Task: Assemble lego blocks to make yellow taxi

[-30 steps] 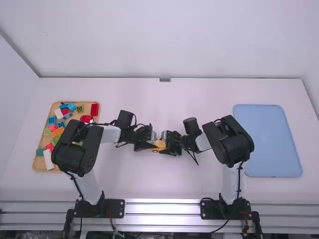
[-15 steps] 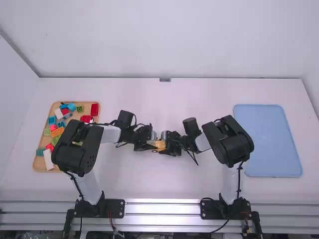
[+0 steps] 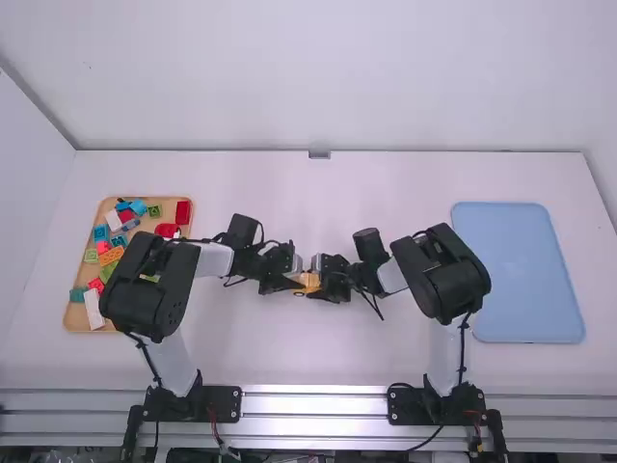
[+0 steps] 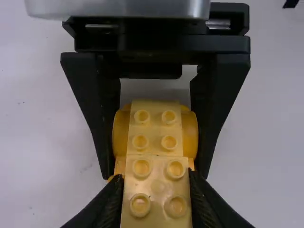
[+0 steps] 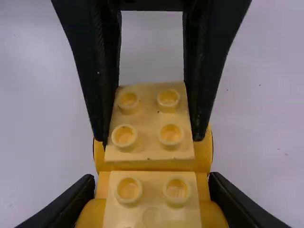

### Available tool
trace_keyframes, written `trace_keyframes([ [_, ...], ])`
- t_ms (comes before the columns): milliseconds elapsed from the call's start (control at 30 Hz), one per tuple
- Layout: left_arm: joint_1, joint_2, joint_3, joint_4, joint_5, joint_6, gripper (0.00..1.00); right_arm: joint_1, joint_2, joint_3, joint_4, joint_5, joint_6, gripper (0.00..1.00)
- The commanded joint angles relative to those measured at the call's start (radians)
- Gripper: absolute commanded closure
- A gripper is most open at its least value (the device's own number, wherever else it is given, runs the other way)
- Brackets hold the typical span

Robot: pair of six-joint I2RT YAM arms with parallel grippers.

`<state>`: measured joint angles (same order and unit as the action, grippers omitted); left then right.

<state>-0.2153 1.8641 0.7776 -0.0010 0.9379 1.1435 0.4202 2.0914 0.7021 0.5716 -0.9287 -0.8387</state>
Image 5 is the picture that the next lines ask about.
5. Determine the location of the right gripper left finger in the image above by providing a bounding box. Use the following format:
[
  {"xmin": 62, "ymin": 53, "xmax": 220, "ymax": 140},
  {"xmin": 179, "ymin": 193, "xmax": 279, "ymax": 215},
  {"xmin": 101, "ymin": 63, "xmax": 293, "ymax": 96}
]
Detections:
[{"xmin": 14, "ymin": 174, "xmax": 95, "ymax": 228}]

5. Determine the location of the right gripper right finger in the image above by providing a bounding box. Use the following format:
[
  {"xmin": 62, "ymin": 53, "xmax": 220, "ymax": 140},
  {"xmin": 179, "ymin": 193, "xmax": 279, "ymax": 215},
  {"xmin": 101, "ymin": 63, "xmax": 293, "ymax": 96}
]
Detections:
[{"xmin": 208, "ymin": 171, "xmax": 295, "ymax": 228}]

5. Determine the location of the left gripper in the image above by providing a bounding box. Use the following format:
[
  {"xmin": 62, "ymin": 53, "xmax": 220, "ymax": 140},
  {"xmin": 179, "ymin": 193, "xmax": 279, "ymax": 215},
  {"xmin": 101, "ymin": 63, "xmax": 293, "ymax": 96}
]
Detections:
[{"xmin": 120, "ymin": 0, "xmax": 185, "ymax": 12}]

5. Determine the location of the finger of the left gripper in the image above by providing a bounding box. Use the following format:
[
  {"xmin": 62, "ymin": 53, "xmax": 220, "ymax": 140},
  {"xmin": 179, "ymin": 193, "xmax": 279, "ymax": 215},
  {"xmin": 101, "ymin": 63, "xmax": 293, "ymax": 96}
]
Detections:
[
  {"xmin": 182, "ymin": 0, "xmax": 252, "ymax": 143},
  {"xmin": 51, "ymin": 0, "xmax": 122, "ymax": 152}
]

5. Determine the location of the yellow toy car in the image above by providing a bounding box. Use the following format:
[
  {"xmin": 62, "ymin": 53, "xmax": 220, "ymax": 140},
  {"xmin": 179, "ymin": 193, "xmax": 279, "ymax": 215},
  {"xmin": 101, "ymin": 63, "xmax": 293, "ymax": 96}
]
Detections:
[{"xmin": 76, "ymin": 80, "xmax": 230, "ymax": 228}]

